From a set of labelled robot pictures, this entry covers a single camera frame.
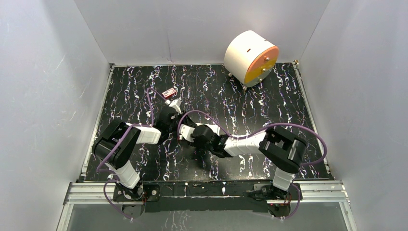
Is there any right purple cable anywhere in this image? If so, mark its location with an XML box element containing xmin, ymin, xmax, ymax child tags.
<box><xmin>177</xmin><ymin>110</ymin><xmax>328</xmax><ymax>220</ymax></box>

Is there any white cardboard box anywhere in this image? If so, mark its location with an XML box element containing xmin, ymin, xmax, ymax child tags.
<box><xmin>191</xmin><ymin>123</ymin><xmax>220</xmax><ymax>142</ymax></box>

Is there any aluminium frame rail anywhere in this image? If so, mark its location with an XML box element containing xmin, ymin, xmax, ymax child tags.
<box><xmin>57</xmin><ymin>180</ymin><xmax>357</xmax><ymax>231</ymax></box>

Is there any white cylindrical drum orange face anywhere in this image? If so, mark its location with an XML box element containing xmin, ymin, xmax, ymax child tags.
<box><xmin>224</xmin><ymin>30</ymin><xmax>280</xmax><ymax>90</ymax></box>

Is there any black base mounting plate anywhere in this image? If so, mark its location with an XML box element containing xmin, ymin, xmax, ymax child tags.
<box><xmin>112</xmin><ymin>180</ymin><xmax>303</xmax><ymax>218</ymax></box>

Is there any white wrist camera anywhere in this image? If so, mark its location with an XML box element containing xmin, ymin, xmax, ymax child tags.
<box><xmin>178</xmin><ymin>124</ymin><xmax>195</xmax><ymax>142</ymax></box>
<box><xmin>166</xmin><ymin>98</ymin><xmax>182</xmax><ymax>114</ymax></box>

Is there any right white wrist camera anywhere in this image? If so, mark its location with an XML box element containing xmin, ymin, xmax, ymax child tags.
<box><xmin>178</xmin><ymin>124</ymin><xmax>195</xmax><ymax>142</ymax></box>

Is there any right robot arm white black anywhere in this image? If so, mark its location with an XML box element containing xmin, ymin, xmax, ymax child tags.
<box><xmin>180</xmin><ymin>125</ymin><xmax>307</xmax><ymax>200</ymax></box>

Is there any small red white packet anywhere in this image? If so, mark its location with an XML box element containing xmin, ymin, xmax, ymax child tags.
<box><xmin>162</xmin><ymin>88</ymin><xmax>177</xmax><ymax>100</ymax></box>

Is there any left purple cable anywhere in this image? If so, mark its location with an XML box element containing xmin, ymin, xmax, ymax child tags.
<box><xmin>95</xmin><ymin>88</ymin><xmax>169</xmax><ymax>220</ymax></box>

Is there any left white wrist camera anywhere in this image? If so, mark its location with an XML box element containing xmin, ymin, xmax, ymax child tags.
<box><xmin>166</xmin><ymin>98</ymin><xmax>182</xmax><ymax>114</ymax></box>

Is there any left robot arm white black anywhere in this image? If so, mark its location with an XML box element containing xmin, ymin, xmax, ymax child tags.
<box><xmin>92</xmin><ymin>106</ymin><xmax>185</xmax><ymax>200</ymax></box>

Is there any purple cable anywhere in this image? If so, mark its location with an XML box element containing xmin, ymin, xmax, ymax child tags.
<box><xmin>177</xmin><ymin>110</ymin><xmax>328</xmax><ymax>220</ymax></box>
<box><xmin>95</xmin><ymin>88</ymin><xmax>169</xmax><ymax>220</ymax></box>

